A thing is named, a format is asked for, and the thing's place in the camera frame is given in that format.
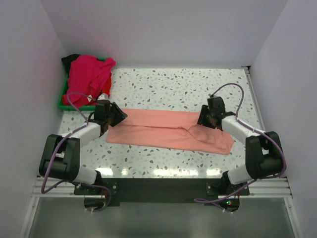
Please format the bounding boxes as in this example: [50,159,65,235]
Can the salmon pink t-shirt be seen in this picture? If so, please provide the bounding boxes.
[106,109,234,155]

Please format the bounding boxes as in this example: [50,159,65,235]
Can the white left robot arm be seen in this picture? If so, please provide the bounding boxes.
[39,100,127,194]

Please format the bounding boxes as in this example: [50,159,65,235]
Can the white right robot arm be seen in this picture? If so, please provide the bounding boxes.
[197,95,286,195]

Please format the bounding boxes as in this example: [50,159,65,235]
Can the red t-shirt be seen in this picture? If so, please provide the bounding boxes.
[61,76,112,108]

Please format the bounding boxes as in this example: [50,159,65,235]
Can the green plastic bin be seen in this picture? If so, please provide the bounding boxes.
[57,57,107,112]

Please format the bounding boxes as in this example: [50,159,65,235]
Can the magenta t-shirt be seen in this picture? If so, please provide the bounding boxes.
[62,55,116,109]

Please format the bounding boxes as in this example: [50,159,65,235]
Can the black t-shirt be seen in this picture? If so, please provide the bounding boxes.
[61,54,80,75]

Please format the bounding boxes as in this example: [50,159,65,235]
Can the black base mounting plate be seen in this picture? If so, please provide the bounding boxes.
[74,178,243,208]

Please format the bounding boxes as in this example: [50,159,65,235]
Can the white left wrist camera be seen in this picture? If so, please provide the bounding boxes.
[97,93,108,101]

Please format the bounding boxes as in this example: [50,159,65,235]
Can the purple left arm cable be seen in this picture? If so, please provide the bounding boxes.
[41,93,112,212]

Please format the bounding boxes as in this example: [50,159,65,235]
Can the aluminium frame rail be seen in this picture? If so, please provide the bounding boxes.
[31,178,293,198]

